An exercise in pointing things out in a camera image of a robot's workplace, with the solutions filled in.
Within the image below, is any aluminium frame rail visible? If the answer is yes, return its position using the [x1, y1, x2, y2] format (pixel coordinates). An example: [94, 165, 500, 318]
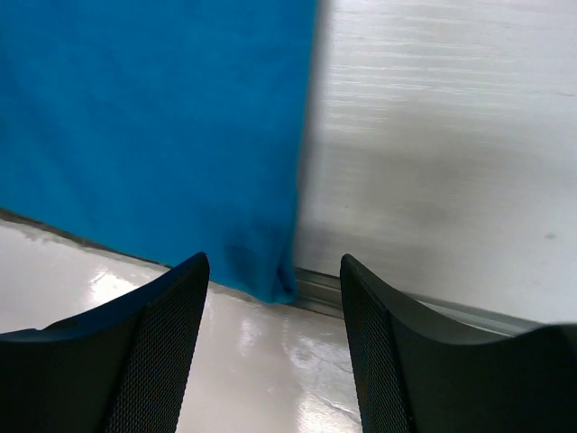
[1, 208, 543, 336]

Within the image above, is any blue t shirt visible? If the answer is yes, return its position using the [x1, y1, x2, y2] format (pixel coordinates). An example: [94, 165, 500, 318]
[1, 1, 316, 303]

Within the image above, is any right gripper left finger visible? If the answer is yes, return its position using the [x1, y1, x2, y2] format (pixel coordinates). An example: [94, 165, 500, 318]
[1, 253, 209, 432]

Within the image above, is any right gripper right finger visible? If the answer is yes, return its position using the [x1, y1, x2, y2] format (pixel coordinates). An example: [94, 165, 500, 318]
[340, 254, 576, 432]

